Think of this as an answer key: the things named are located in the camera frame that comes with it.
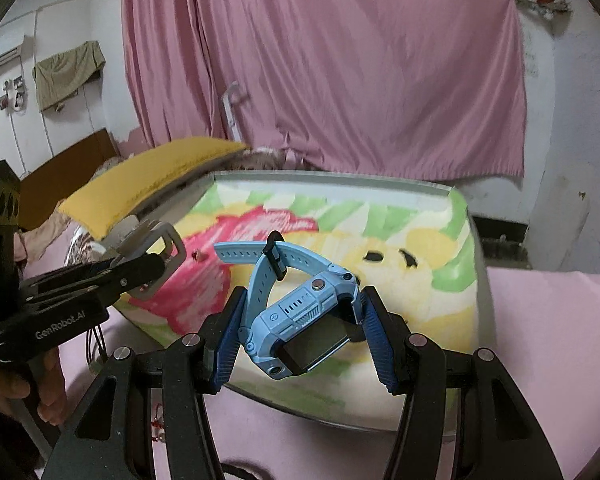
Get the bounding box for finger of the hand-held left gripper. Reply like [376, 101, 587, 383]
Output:
[22, 252, 165, 302]
[27, 285, 127, 315]

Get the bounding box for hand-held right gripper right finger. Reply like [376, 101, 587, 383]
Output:
[352, 286, 566, 480]

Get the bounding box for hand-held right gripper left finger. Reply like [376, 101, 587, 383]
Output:
[42, 287, 248, 480]

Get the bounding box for grey hair clip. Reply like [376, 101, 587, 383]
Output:
[107, 217, 187, 302]

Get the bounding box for blue watch strap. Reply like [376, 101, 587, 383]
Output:
[214, 230, 365, 378]

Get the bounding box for grey shallow tray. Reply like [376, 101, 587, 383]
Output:
[117, 170, 486, 433]

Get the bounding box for red string bead bracelet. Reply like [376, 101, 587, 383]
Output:
[150, 400, 168, 446]

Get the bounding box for person's left hand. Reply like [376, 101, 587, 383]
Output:
[0, 347, 63, 428]

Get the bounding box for colourful painted paper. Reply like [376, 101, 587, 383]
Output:
[125, 180, 478, 411]

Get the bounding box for yellow pillow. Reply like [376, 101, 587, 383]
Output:
[57, 136, 248, 241]

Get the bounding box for brown wooden headboard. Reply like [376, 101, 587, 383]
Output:
[17, 128, 120, 231]

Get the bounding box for green hanging cloth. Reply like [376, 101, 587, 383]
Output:
[32, 41, 106, 112]

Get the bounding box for pink bedsheet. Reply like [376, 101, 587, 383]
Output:
[22, 220, 600, 480]

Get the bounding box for white air conditioner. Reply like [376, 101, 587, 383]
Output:
[0, 35, 25, 83]

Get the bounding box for pink curtain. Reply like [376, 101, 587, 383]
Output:
[121, 0, 526, 181]

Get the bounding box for white red cloth scrap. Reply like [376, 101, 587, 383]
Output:
[510, 0, 573, 16]

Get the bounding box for black cable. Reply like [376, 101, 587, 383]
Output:
[84, 325, 107, 363]
[222, 462, 261, 480]

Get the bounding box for wall socket with plugs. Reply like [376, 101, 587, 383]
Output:
[0, 77, 28, 111]

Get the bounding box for white window handle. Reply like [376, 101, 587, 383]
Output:
[222, 81, 251, 141]

